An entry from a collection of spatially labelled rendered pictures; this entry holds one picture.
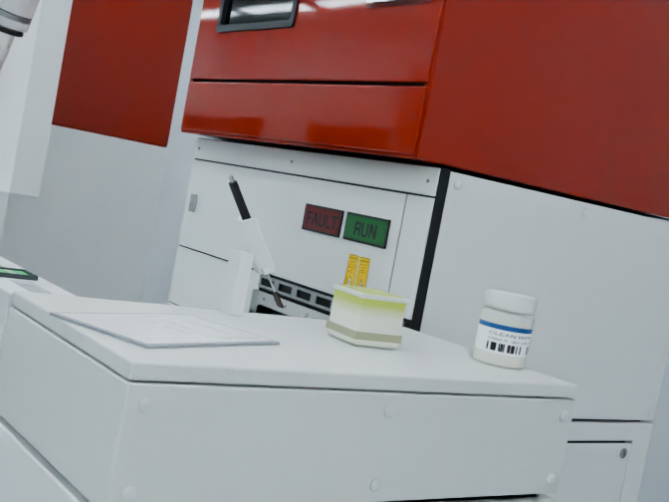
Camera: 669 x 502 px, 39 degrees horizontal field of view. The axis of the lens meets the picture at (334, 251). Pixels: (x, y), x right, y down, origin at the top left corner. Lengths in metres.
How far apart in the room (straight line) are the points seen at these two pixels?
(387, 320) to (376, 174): 0.45
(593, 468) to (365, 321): 0.85
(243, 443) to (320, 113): 0.86
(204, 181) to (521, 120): 0.78
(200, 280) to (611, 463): 0.92
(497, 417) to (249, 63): 1.01
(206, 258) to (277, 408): 1.12
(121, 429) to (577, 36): 1.11
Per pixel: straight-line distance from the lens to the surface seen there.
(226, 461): 0.95
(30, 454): 1.09
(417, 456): 1.10
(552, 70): 1.67
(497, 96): 1.58
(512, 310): 1.26
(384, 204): 1.58
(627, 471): 2.03
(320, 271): 1.70
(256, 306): 1.84
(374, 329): 1.20
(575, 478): 1.90
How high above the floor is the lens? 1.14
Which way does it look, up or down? 3 degrees down
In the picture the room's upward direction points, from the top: 11 degrees clockwise
